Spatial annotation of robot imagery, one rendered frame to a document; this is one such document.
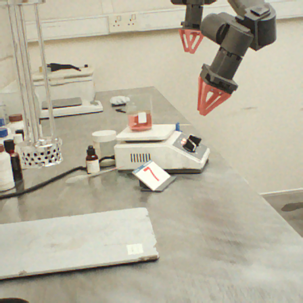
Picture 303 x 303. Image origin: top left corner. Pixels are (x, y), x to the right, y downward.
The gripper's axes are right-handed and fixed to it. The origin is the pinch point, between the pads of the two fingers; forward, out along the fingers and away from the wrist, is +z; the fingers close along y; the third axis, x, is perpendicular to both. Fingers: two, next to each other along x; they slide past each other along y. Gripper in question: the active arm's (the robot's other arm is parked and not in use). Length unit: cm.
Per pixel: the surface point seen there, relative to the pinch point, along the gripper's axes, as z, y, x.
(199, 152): 8.3, 4.7, 2.2
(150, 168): 13.3, 10.8, -8.5
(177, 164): 11.6, 8.1, -2.4
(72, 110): 39, -80, -19
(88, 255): 16, 45, -22
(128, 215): 14.7, 31.1, -14.7
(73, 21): 19, -144, -28
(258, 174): 56, -133, 95
